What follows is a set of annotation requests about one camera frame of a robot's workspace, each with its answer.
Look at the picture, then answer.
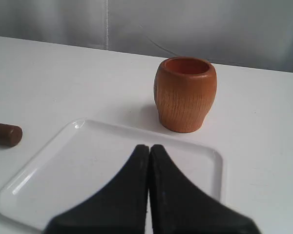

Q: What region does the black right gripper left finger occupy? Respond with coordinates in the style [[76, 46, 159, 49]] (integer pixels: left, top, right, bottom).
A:
[[43, 144, 149, 234]]

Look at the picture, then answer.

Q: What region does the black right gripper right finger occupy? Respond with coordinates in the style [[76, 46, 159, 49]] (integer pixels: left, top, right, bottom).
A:
[[148, 144, 260, 234]]

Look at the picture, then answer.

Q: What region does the brown wooden cylinder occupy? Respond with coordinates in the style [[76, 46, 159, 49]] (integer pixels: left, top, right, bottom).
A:
[[0, 123, 22, 147]]

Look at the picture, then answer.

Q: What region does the brown wooden cup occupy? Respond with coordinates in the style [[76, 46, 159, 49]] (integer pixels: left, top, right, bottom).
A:
[[153, 57, 217, 133]]

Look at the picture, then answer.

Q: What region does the white rectangular plastic tray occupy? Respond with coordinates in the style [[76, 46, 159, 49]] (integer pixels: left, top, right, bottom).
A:
[[0, 119, 223, 231]]

